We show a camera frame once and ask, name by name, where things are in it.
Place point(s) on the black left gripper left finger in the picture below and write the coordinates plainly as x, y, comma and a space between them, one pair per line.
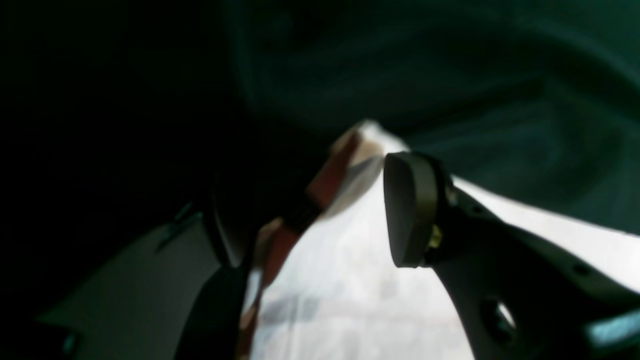
175, 293

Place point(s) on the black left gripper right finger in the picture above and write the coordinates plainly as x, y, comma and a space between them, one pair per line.
518, 295

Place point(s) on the pale pink T-shirt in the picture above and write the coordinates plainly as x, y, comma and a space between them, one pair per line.
334, 293

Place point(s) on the black table cloth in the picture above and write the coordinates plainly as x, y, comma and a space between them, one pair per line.
115, 113

